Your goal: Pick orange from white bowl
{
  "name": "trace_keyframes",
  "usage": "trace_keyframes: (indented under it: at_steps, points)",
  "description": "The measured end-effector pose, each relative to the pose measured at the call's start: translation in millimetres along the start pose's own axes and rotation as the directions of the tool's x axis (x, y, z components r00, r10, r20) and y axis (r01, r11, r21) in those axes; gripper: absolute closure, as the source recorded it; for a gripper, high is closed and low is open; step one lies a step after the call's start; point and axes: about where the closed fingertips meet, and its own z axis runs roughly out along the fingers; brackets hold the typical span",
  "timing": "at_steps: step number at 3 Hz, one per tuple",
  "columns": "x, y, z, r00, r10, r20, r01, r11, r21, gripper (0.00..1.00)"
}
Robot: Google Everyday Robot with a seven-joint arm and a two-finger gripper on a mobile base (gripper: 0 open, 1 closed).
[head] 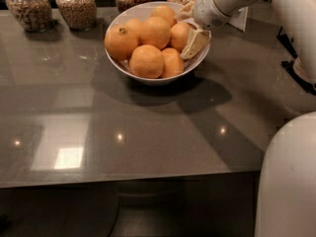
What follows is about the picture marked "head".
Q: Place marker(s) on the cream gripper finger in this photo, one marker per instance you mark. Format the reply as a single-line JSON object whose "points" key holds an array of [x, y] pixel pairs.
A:
{"points": [[198, 41], [186, 14]]}

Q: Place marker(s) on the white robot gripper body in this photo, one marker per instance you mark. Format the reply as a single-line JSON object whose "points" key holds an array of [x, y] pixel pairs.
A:
{"points": [[205, 11]]}

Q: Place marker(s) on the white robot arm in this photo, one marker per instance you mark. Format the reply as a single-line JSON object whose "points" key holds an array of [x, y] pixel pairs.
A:
{"points": [[287, 188]]}

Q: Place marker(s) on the white ceramic bowl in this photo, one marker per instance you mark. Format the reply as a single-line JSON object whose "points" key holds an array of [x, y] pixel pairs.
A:
{"points": [[142, 12]]}

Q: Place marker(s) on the white folded stand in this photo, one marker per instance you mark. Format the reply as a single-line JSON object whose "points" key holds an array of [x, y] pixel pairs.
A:
{"points": [[239, 19]]}

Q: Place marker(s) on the left orange with stem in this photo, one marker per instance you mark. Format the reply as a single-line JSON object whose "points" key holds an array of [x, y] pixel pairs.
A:
{"points": [[120, 42]]}

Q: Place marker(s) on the far left glass jar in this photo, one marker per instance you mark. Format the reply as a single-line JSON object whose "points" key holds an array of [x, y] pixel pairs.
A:
{"points": [[34, 16]]}

